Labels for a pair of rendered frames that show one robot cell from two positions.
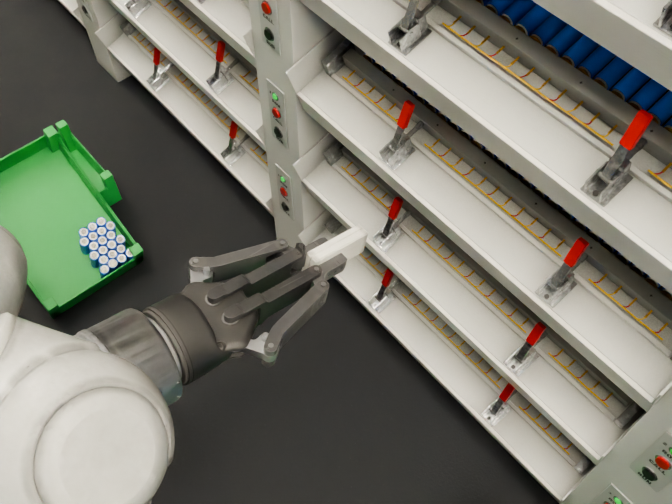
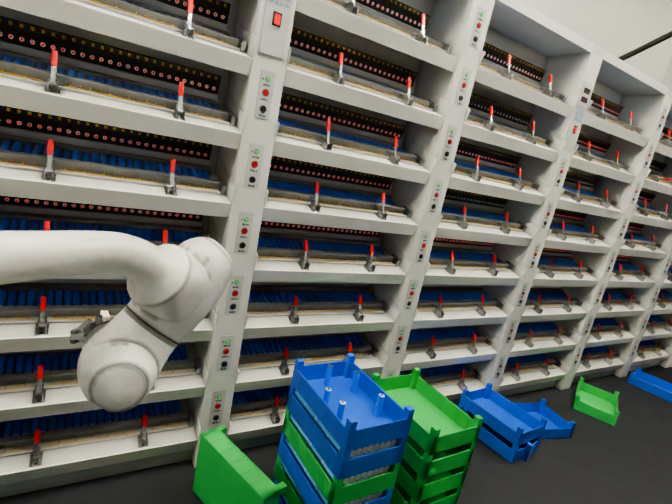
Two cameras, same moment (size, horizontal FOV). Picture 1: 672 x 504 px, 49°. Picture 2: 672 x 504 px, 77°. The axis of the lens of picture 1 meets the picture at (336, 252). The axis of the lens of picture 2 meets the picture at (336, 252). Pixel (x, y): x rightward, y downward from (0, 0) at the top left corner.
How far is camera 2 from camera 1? 82 cm
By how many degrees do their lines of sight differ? 75
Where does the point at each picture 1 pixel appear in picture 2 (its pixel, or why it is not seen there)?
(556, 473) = (186, 434)
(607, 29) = (152, 202)
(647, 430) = (216, 344)
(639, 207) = not seen: hidden behind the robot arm
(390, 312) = (47, 459)
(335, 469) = not seen: outside the picture
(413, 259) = (62, 394)
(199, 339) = not seen: hidden behind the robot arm
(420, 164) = (57, 326)
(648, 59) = (167, 205)
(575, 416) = (184, 383)
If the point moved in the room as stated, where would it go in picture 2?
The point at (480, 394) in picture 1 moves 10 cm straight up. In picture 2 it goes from (129, 442) to (132, 413)
